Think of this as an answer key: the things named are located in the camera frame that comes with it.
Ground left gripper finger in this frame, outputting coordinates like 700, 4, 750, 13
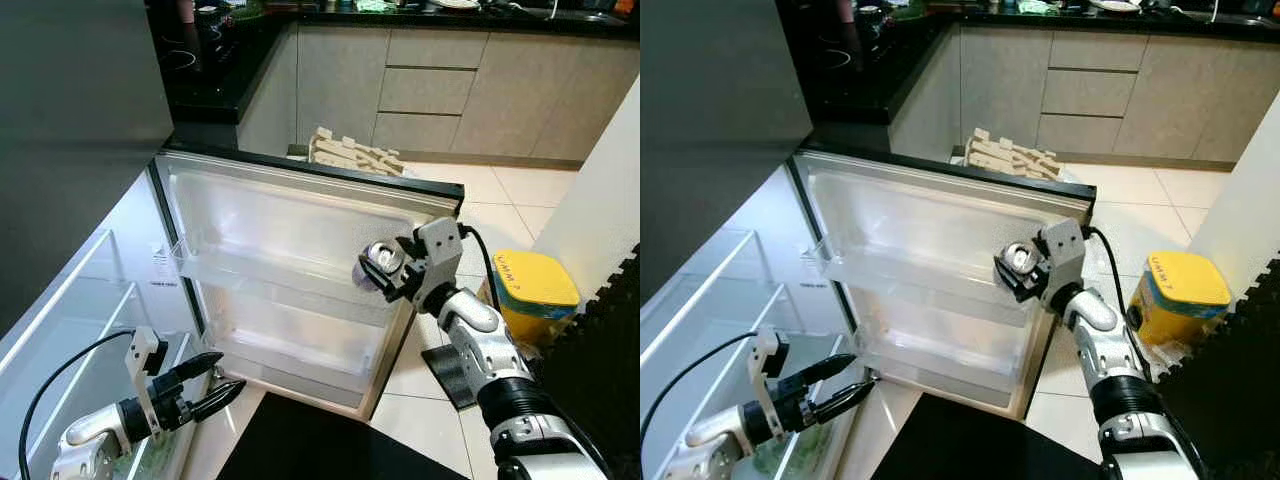
795, 352, 859, 395
815, 377, 882, 424
185, 378, 247, 424
160, 350, 224, 394

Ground silver fridge door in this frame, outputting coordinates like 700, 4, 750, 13
640, 0, 813, 331
790, 148, 1098, 421
0, 0, 176, 341
150, 148, 466, 421

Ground silver fridge cabinet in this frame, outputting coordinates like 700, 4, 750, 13
0, 170, 216, 480
640, 170, 851, 480

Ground green leafy vegetables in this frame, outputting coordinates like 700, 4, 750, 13
750, 428, 851, 480
135, 430, 196, 480

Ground beige moulded pulp packaging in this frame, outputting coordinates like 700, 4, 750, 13
308, 127, 406, 179
962, 128, 1061, 181

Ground small black ribbed pad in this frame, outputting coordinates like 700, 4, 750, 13
420, 340, 481, 411

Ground black interlocking foam mat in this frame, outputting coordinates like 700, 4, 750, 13
1150, 250, 1280, 480
540, 250, 641, 480

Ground black kitchen countertop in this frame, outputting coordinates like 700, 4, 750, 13
150, 0, 641, 126
780, 0, 1280, 126

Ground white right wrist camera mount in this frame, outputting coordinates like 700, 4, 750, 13
1040, 217, 1093, 296
413, 217, 464, 296

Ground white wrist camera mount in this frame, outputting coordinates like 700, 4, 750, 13
1040, 217, 1093, 296
125, 327, 168, 441
750, 327, 791, 441
413, 217, 464, 296

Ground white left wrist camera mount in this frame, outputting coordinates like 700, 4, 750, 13
125, 327, 168, 441
750, 327, 791, 441

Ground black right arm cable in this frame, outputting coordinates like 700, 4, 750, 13
458, 224, 501, 313
1088, 226, 1151, 376

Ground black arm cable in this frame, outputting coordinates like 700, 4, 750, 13
1088, 226, 1151, 376
640, 332, 761, 451
458, 224, 501, 313
18, 330, 136, 480

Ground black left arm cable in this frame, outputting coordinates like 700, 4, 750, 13
18, 330, 136, 480
640, 332, 761, 451

